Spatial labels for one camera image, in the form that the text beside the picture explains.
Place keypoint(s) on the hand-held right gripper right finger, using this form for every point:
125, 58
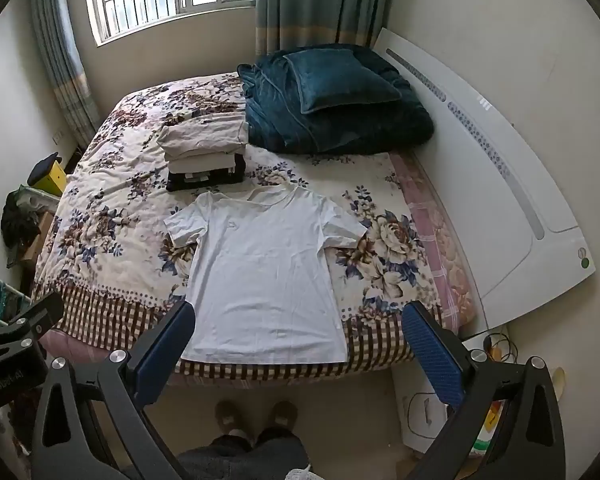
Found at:
432, 355

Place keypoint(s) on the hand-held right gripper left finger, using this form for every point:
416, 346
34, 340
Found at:
166, 340

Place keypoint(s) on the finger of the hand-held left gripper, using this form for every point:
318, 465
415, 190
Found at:
30, 317

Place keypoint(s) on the white t-shirt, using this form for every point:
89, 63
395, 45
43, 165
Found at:
265, 270

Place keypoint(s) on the green drying rack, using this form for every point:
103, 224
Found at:
0, 300

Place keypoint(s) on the white floor box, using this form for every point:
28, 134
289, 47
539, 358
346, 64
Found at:
420, 410

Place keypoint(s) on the cardboard box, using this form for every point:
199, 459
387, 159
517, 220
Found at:
37, 240

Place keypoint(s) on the colourful printed bag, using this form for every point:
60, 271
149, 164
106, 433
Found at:
490, 430

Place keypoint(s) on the dark cloth heap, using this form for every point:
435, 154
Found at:
17, 222

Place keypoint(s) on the brown slipper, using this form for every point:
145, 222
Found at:
230, 416
283, 414

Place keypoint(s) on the pink patterned bedsheet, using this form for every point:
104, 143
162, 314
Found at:
437, 225

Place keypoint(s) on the yellow box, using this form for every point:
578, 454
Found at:
52, 180

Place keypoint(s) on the floral bed blanket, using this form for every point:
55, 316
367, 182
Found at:
120, 195

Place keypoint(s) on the black folded garment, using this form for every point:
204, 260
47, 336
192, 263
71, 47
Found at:
220, 177

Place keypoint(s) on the cream folded garment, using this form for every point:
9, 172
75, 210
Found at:
200, 161

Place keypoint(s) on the white headboard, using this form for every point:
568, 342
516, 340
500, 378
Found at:
505, 170

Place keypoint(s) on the beige folded garment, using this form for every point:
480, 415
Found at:
205, 132

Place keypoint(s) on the teal plush blanket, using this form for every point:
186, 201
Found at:
360, 130

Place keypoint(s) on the grey-green curtain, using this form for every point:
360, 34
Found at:
320, 5
62, 60

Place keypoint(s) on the teal pillow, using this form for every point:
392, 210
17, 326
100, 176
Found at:
337, 80

